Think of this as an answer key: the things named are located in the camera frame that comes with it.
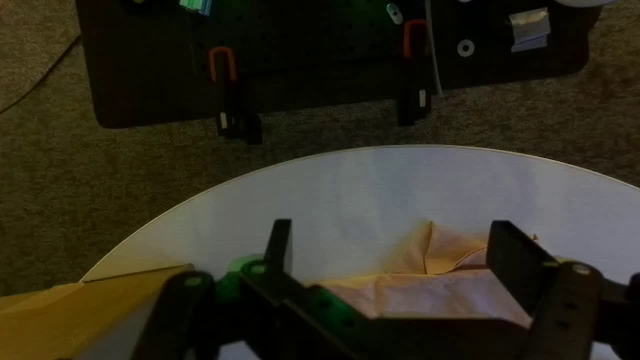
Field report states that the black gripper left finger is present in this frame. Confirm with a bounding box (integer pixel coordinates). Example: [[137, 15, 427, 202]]
[[130, 218, 316, 360]]

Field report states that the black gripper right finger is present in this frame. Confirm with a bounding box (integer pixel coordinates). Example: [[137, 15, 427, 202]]
[[484, 218, 640, 360]]

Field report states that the green marker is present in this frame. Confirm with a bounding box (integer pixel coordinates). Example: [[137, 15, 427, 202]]
[[215, 254, 357, 330]]

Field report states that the beige cloth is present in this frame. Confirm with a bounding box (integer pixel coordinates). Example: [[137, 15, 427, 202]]
[[318, 218, 537, 327]]

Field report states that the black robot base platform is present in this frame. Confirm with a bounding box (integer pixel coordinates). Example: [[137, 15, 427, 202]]
[[74, 0, 606, 130]]

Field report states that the brown cardboard box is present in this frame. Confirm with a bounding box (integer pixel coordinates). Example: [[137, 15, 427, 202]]
[[0, 263, 196, 360]]

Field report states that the orange black clamp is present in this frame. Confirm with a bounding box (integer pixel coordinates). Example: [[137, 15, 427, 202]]
[[397, 18, 435, 128], [207, 43, 264, 146]]

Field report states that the grey tape piece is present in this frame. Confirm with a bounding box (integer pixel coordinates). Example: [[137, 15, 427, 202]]
[[508, 6, 554, 55]]

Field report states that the white cable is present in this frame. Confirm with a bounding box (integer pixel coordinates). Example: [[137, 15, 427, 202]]
[[425, 0, 449, 95]]

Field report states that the white washer ring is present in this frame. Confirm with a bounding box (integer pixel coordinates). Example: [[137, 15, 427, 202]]
[[454, 35, 478, 60]]

